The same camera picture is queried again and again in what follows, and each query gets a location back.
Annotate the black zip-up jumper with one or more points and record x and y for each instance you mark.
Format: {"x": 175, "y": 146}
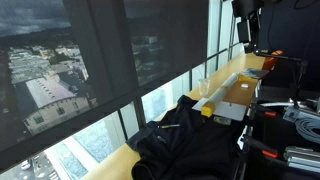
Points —
{"x": 193, "y": 150}

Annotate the slim silver pen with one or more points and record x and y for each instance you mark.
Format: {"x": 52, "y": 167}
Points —
{"x": 168, "y": 126}

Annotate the clear plastic cup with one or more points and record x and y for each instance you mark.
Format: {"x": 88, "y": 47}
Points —
{"x": 204, "y": 87}

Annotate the dark window roller shade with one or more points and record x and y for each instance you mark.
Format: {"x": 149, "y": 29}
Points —
{"x": 166, "y": 40}
{"x": 50, "y": 83}

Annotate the white roll with yellow tape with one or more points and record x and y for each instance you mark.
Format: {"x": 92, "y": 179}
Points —
{"x": 221, "y": 91}

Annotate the small white block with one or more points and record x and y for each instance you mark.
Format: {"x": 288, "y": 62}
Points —
{"x": 244, "y": 85}

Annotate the dark picture book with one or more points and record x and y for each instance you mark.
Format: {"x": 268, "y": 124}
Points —
{"x": 256, "y": 73}

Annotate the orange chair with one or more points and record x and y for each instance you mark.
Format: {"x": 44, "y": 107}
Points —
{"x": 270, "y": 63}

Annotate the silver aluminium extrusion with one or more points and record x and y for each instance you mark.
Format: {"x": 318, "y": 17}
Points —
{"x": 303, "y": 152}
{"x": 305, "y": 165}
{"x": 283, "y": 104}

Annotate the black perforated breadboard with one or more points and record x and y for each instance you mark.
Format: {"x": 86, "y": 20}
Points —
{"x": 276, "y": 133}

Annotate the grey square corner bracket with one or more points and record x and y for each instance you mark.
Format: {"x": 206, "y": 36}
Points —
{"x": 291, "y": 114}

